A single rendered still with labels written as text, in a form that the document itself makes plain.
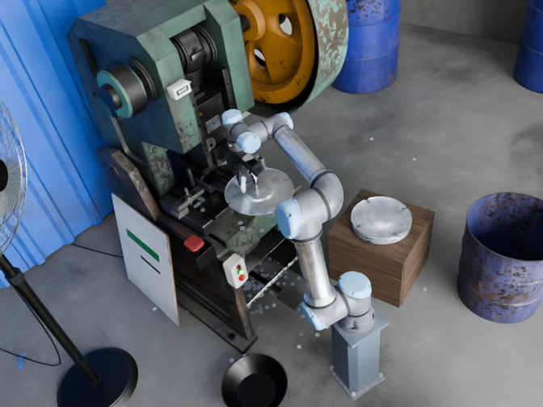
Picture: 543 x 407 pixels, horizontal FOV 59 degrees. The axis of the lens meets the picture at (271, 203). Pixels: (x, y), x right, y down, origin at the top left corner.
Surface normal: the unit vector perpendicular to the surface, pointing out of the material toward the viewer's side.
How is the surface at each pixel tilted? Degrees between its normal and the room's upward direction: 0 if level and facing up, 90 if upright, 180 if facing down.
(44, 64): 90
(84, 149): 90
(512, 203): 88
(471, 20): 90
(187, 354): 0
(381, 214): 0
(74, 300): 0
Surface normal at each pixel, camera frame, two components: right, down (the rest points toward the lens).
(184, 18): 0.74, 0.38
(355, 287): -0.01, -0.77
